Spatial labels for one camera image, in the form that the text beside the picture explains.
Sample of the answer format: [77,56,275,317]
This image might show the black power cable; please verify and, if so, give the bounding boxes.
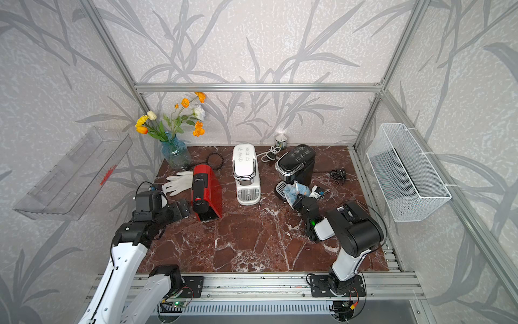
[187,152,225,171]
[328,167,347,187]

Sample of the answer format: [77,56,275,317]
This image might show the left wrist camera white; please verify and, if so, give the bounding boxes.
[135,190,167,212]

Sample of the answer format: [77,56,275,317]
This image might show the orange yellow artificial flowers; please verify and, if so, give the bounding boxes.
[135,92,207,143]

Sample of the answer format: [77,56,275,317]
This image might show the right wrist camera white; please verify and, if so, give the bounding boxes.
[310,185,330,199]

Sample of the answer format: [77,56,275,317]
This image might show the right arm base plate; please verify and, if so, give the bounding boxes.
[306,274,366,298]

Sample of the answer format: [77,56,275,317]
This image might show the red coffee machine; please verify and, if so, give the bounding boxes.
[192,164,223,222]

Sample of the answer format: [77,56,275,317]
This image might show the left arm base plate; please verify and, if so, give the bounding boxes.
[171,276,205,299]

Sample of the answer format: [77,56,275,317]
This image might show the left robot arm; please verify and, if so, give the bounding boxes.
[79,199,190,323]

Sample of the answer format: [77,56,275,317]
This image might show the black power cable left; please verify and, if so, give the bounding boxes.
[187,152,225,171]

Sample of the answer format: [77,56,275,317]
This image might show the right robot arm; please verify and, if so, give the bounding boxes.
[294,194,384,296]

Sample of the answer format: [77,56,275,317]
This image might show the clear plastic wall shelf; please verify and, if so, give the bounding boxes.
[13,127,133,221]

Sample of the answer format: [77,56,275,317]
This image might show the blue glass vase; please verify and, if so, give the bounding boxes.
[161,133,192,170]

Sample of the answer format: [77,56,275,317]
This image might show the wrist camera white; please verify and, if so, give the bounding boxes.
[135,190,167,212]
[310,185,330,199]

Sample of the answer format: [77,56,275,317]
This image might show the white wire mesh basket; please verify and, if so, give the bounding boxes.
[367,124,451,223]

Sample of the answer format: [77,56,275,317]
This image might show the white power cable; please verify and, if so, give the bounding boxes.
[256,145,282,163]

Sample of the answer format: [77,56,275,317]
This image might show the black coffee machine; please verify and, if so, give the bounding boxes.
[275,144,316,201]

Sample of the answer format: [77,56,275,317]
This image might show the black power cable right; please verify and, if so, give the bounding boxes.
[328,167,347,187]

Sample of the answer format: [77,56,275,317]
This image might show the tin can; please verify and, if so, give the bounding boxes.
[275,134,287,150]

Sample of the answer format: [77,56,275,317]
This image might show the blue pink patterned cloth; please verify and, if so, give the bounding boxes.
[283,181,312,209]

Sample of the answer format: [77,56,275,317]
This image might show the white glove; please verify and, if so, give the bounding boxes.
[162,171,194,197]

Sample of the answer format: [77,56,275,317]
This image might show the aluminium front rail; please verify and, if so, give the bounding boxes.
[84,271,426,303]

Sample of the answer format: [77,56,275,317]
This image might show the white coffee machine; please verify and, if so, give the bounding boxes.
[232,143,261,206]

